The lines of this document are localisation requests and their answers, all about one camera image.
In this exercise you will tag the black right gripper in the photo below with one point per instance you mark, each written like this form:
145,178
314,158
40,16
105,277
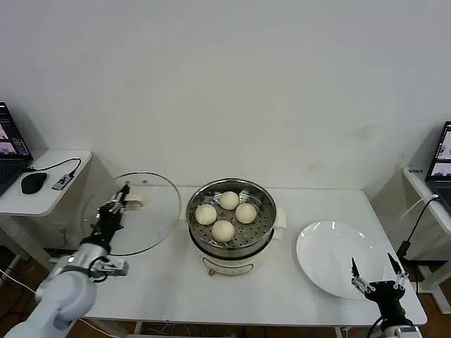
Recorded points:
385,294

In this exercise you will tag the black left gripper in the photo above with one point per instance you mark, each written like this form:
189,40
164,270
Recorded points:
107,223

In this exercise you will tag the white steamed baozi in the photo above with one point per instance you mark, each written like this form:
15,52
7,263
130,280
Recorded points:
206,214
223,230
245,213
229,200

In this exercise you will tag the stainless steel steamer basket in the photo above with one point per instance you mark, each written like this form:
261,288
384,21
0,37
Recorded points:
253,232

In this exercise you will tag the white round plate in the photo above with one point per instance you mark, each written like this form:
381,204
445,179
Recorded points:
331,260

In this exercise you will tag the grey usb hub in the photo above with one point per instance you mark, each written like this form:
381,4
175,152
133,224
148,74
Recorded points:
62,181

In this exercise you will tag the white side table with mouse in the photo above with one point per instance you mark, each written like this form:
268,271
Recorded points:
35,206

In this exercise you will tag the black computer mouse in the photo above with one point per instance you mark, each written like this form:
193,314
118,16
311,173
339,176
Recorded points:
33,183

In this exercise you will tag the white side table with label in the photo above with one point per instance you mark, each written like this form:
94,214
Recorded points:
419,188

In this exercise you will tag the black laptop on labelled table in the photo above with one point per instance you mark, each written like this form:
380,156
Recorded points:
440,169

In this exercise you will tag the black laptop beside mouse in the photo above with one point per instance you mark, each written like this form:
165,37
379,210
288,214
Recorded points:
10,141

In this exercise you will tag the cream electric cooker pot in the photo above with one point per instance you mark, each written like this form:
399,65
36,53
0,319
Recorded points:
229,264

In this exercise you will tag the white wall power socket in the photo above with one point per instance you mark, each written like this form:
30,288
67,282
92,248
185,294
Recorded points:
65,228

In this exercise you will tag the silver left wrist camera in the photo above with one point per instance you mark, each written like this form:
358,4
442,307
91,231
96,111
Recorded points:
112,269

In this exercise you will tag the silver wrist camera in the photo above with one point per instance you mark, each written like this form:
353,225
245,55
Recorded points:
406,332
112,269

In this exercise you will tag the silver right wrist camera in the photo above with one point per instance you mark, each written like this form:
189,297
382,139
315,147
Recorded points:
406,332

